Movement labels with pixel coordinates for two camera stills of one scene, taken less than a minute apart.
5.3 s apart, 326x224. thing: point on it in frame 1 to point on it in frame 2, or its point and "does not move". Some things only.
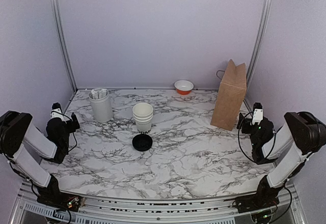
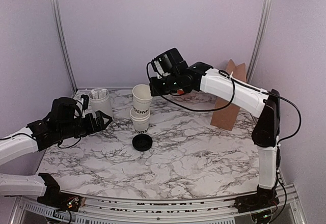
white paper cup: x=142 y=114 to x=142 y=98
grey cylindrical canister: x=102 y=105 does not move
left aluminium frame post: x=54 y=3 does not move
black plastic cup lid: x=142 y=142 does not move
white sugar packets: x=99 y=94 does not move
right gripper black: x=245 y=121 to x=155 y=91
